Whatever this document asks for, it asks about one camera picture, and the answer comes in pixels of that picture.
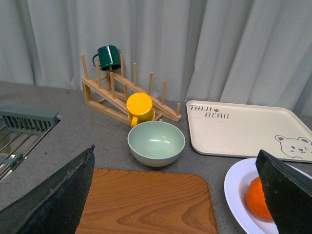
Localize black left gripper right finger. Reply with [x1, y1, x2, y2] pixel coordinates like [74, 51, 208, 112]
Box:
[255, 150, 312, 234]

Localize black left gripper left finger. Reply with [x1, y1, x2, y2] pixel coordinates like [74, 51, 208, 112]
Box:
[0, 146, 95, 234]

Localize orange fruit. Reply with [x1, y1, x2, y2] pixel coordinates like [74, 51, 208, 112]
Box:
[245, 177, 273, 221]

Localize white round plate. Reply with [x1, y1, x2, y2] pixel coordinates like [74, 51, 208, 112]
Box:
[224, 157, 312, 234]

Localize brown wooden cutting board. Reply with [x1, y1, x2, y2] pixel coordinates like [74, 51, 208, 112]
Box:
[76, 168, 218, 234]

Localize green sink drain rack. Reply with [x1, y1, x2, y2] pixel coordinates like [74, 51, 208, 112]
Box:
[0, 106, 59, 181]

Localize cream bear serving tray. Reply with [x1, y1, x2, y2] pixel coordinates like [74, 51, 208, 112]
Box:
[186, 100, 312, 163]

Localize light green bowl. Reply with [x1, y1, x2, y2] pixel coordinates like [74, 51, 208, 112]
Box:
[127, 121, 186, 167]

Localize wooden dish rack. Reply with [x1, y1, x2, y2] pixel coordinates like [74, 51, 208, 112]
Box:
[80, 53, 183, 126]

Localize yellow mug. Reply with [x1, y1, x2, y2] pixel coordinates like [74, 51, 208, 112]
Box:
[126, 93, 156, 127]

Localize grey curtain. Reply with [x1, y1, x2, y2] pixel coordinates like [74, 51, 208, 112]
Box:
[0, 0, 312, 116]

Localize dark green mug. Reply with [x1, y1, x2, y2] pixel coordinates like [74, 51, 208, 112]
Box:
[92, 45, 121, 71]

